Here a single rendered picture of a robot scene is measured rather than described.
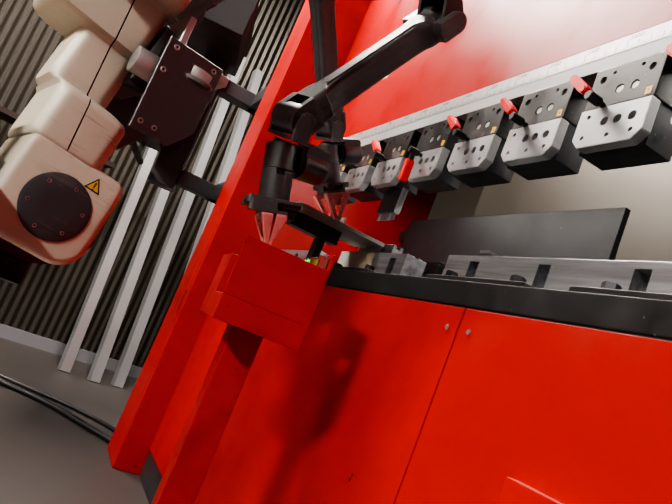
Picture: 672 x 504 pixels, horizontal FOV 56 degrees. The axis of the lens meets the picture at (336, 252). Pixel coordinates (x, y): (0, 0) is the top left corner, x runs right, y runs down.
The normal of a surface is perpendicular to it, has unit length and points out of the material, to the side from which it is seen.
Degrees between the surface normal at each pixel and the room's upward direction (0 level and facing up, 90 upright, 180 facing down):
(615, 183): 90
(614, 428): 90
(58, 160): 90
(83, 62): 90
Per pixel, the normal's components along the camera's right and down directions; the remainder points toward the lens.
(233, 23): 0.22, -0.07
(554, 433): -0.83, -0.40
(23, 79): 0.59, 0.11
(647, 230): -0.72, -0.39
